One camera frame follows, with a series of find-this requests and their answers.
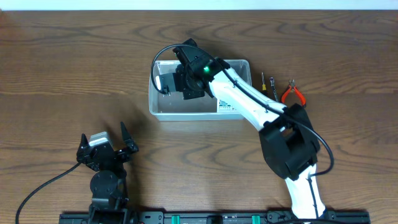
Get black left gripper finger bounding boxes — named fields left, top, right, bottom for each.
left=78, top=133, right=90, bottom=156
left=120, top=121, right=139, bottom=153

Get clear plastic container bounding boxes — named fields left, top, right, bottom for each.
left=149, top=59, right=252, bottom=121

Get blue white screwdriver box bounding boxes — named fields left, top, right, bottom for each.
left=216, top=100, right=236, bottom=113

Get red handled pliers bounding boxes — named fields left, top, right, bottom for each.
left=280, top=80, right=307, bottom=108

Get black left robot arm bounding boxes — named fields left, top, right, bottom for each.
left=76, top=123, right=139, bottom=224

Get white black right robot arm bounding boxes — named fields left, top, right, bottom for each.
left=150, top=39, right=326, bottom=219

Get black yellow screwdriver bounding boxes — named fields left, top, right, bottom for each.
left=261, top=72, right=268, bottom=96

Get small steel wrench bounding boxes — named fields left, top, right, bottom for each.
left=269, top=77, right=279, bottom=102

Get black mounting rail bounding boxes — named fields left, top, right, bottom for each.
left=58, top=210, right=371, bottom=224

